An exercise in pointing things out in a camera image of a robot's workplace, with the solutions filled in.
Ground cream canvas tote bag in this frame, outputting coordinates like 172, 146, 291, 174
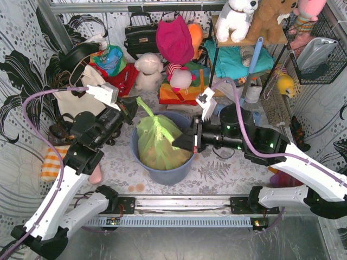
53, 65, 106, 117

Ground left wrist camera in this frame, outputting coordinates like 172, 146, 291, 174
86, 82, 121, 111

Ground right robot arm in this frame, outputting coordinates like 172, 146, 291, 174
172, 104, 346, 219

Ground grey patterned small pillow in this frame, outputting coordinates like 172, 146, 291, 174
240, 45, 255, 67

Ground white sneakers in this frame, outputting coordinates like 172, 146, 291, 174
212, 77, 262, 103

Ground orange plush toy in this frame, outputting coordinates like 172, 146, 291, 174
188, 23, 203, 60

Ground white plush lamb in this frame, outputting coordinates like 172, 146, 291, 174
134, 53, 164, 91

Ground colourful printed cloth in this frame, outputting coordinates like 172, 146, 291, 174
89, 45, 127, 77

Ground blue lint roller mop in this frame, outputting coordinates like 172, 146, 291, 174
240, 37, 264, 107

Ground black leather handbag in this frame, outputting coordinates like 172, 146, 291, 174
124, 12, 159, 60

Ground blue trash bin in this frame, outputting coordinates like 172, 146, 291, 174
131, 116, 195, 186

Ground teal folded cloth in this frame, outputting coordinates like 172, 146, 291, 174
214, 46, 274, 80

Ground brown plush bear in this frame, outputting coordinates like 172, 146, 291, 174
246, 0, 298, 44

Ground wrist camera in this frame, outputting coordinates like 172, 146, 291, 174
86, 82, 121, 111
196, 87, 217, 121

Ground magenta cloth bag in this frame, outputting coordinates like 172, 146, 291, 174
156, 15, 194, 65

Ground orange checkered cloth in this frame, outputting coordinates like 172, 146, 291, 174
40, 147, 60, 181

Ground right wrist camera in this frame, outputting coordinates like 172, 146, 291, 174
196, 87, 217, 121

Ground yellow plush toy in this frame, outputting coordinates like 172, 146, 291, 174
274, 67, 294, 98

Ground silver foil pouch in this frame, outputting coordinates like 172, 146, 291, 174
297, 37, 339, 70

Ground white plush dog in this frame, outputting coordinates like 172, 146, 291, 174
216, 0, 259, 43

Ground pink faced plush doll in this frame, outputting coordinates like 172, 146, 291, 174
166, 63, 196, 92

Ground wooden shelf rack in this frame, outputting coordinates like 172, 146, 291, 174
203, 15, 275, 88

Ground pink plush toy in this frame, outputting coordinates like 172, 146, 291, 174
287, 0, 326, 50

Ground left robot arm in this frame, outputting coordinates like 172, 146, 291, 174
11, 97, 138, 259

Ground rainbow striped bag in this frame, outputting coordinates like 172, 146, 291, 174
158, 62, 210, 106

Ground black wire basket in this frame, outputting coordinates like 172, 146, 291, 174
283, 13, 346, 85

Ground red cloth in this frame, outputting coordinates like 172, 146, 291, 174
104, 63, 139, 97

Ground grey chenille duster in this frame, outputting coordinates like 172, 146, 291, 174
260, 87, 290, 127

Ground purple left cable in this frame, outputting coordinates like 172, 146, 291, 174
0, 86, 120, 260

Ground green trash bag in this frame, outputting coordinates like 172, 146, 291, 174
136, 97, 192, 171

